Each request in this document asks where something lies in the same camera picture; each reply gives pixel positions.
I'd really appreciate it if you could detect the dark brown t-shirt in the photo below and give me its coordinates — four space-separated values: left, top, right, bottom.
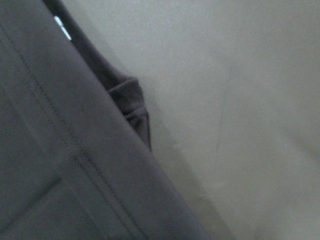
0 0 210 240

